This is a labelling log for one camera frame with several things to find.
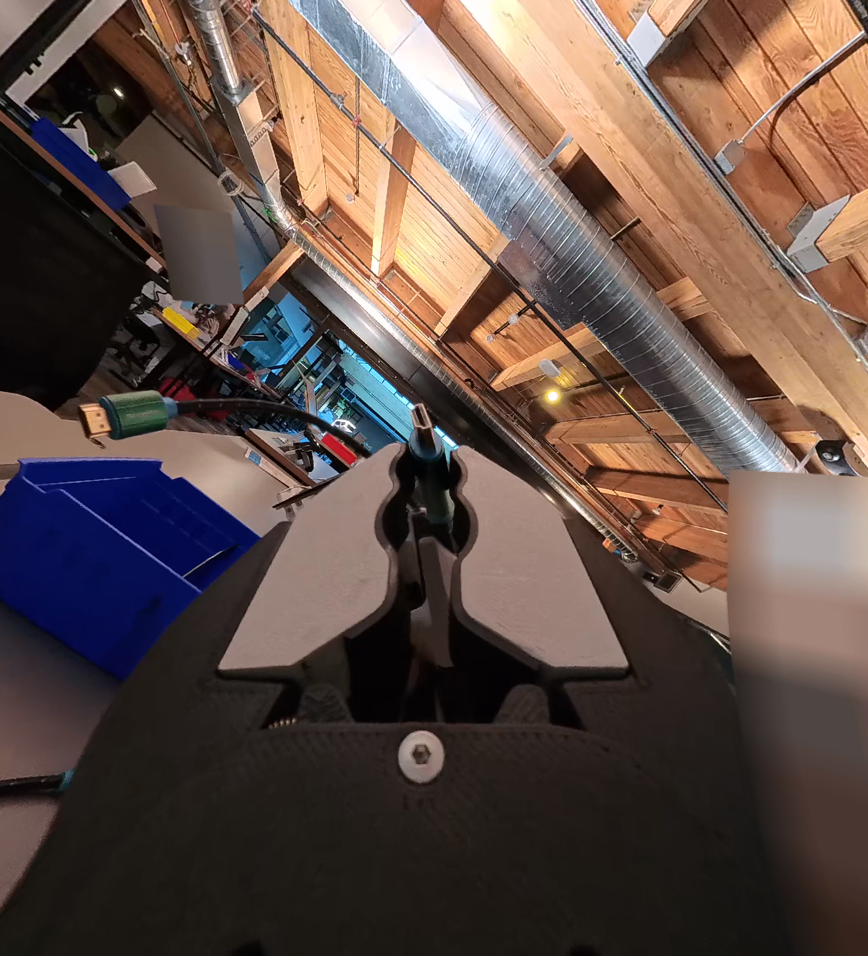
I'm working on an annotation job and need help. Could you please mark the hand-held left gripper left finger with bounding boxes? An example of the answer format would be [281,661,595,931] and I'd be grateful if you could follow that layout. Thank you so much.
[217,444,411,719]

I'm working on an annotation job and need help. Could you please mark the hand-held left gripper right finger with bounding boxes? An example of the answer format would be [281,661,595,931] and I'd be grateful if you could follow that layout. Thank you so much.
[445,445,633,718]

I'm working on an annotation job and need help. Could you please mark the blue plastic bin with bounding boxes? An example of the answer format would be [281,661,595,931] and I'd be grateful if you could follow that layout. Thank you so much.
[29,116,134,212]
[0,457,263,682]

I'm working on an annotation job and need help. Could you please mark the red plastic tray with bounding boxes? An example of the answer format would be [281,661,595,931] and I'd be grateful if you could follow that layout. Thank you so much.
[317,430,362,470]

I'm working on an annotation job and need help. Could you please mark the yellow plastic bin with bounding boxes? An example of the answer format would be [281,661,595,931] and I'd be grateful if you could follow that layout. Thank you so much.
[160,305,205,342]

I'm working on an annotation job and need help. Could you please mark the silver ventilation ducts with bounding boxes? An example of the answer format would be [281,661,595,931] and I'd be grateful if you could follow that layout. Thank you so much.
[179,0,799,560]

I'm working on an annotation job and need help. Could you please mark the black office chair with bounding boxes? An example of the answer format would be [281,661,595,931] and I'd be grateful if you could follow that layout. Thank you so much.
[0,112,172,413]

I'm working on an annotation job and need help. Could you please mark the thin black pole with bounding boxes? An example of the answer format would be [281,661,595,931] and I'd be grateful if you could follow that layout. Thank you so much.
[0,0,95,120]

